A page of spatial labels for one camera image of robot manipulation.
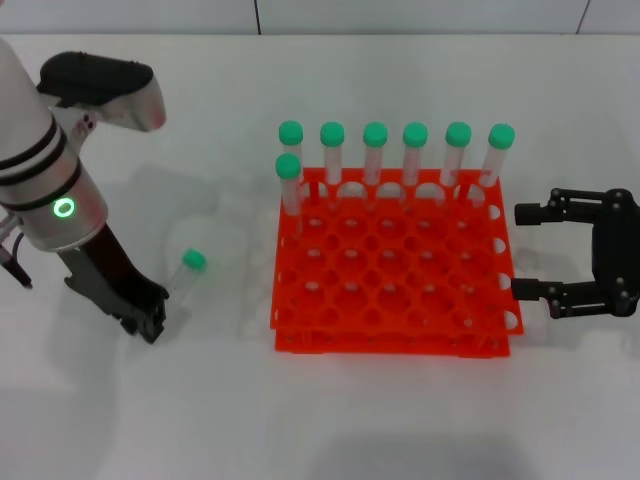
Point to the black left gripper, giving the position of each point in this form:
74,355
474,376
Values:
112,280

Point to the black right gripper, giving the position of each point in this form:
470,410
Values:
617,250

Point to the clear test tube green cap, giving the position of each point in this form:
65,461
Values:
288,167
414,134
332,134
375,134
290,133
193,259
457,134
501,136

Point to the orange test tube rack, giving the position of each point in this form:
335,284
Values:
390,280

